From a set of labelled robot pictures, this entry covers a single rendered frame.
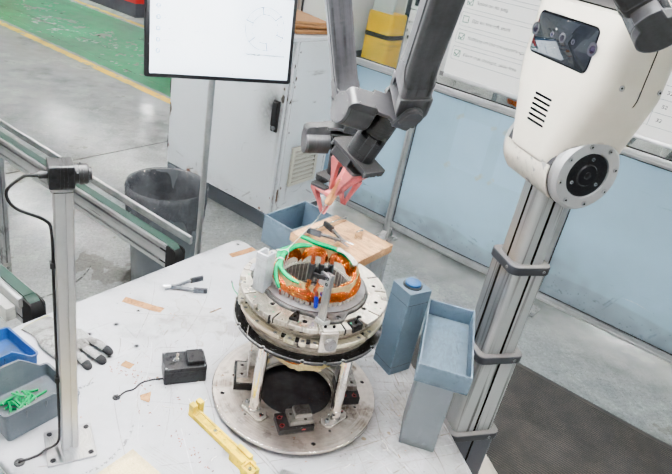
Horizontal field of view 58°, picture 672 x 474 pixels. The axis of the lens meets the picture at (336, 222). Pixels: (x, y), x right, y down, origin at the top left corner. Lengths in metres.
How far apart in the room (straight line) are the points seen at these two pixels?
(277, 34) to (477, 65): 1.49
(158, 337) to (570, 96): 1.12
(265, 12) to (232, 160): 1.79
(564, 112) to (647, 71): 0.16
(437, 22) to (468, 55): 2.53
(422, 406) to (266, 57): 1.36
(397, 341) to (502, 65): 2.11
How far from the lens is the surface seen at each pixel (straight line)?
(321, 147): 1.40
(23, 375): 1.51
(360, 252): 1.54
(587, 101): 1.24
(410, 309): 1.51
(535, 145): 1.33
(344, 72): 1.37
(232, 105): 3.77
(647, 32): 1.05
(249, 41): 2.20
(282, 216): 1.69
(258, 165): 3.70
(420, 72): 0.99
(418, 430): 1.43
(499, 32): 3.38
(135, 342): 1.62
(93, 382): 1.52
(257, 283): 1.26
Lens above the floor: 1.80
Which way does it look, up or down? 26 degrees down
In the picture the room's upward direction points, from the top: 11 degrees clockwise
